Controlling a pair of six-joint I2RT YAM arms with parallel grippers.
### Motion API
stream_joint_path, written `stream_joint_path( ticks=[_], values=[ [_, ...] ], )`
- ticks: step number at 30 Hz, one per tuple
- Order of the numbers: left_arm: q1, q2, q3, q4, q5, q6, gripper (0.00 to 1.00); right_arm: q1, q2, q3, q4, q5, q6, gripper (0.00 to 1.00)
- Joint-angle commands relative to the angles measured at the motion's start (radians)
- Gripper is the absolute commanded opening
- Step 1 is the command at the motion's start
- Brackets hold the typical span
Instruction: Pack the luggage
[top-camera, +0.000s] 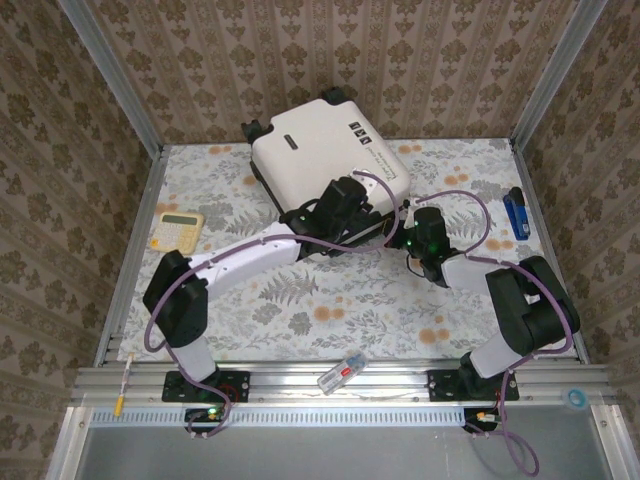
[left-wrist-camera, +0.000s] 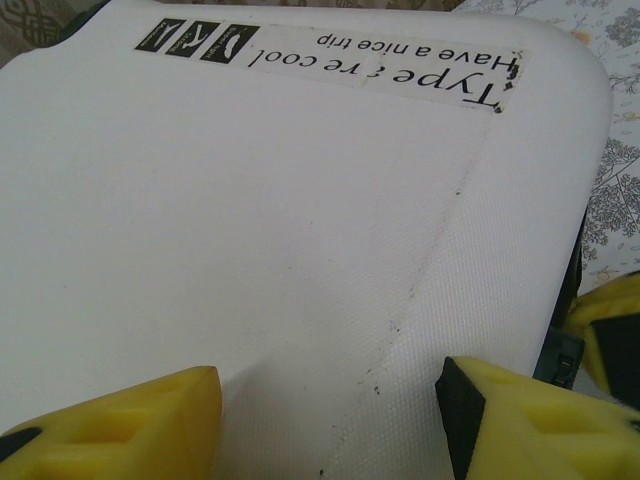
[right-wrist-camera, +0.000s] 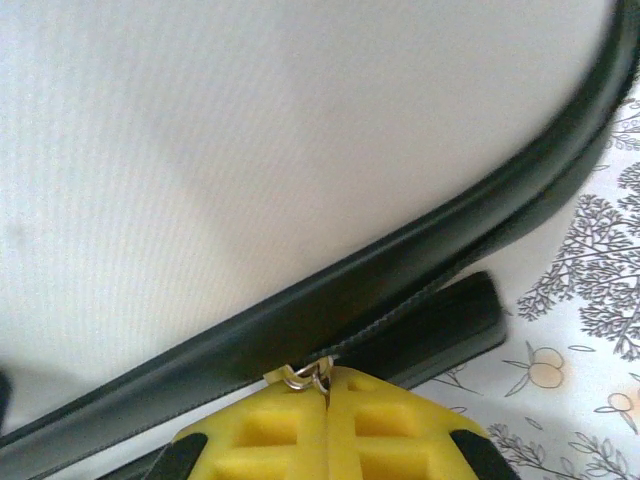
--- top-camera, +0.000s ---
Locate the white hard-shell suitcase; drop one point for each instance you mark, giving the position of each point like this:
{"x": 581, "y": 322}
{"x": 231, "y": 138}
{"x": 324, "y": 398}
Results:
{"x": 310, "y": 155}

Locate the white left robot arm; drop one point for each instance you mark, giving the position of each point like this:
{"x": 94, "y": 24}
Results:
{"x": 240, "y": 260}

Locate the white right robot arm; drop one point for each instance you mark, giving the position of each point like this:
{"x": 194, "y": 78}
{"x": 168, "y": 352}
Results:
{"x": 462, "y": 270}

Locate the floral tablecloth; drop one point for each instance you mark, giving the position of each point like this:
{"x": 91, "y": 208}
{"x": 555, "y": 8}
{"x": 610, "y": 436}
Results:
{"x": 350, "y": 310}

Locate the blue stapler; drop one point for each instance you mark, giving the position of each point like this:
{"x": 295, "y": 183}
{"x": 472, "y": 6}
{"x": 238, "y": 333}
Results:
{"x": 517, "y": 215}

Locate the clear plastic case red label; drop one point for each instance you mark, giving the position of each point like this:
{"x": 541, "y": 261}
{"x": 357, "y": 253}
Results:
{"x": 342, "y": 374}

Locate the yellow calculator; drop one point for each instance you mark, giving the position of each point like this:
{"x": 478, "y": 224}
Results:
{"x": 175, "y": 235}

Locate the black controller board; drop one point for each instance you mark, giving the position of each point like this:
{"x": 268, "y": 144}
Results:
{"x": 200, "y": 415}
{"x": 475, "y": 417}

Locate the blue tape roll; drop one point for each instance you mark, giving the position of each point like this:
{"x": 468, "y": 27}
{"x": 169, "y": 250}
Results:
{"x": 568, "y": 398}

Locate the grey metal tray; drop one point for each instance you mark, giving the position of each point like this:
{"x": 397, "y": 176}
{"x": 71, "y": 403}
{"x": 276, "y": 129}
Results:
{"x": 325, "y": 455}

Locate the white pen yellow cap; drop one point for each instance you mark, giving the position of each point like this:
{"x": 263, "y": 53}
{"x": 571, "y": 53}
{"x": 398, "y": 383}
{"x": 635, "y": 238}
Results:
{"x": 125, "y": 382}

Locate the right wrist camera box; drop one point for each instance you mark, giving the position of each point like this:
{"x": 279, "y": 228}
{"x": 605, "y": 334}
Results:
{"x": 410, "y": 212}

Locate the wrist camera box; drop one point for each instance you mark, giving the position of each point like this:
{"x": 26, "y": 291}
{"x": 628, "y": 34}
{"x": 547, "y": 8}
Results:
{"x": 367, "y": 179}
{"x": 410, "y": 212}

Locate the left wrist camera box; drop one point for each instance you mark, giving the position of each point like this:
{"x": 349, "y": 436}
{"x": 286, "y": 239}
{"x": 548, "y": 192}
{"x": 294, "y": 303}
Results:
{"x": 367, "y": 179}

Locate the aluminium side rail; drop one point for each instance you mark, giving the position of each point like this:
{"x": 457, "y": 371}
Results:
{"x": 554, "y": 250}
{"x": 136, "y": 250}

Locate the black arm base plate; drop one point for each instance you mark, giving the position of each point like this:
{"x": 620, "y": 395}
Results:
{"x": 240, "y": 385}
{"x": 440, "y": 387}

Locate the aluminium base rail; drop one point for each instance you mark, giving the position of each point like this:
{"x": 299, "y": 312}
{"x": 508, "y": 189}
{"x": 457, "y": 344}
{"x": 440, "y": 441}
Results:
{"x": 290, "y": 385}

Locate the aluminium frame post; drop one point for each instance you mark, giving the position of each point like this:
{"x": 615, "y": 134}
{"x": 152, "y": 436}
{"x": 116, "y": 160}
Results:
{"x": 560, "y": 70}
{"x": 110, "y": 75}

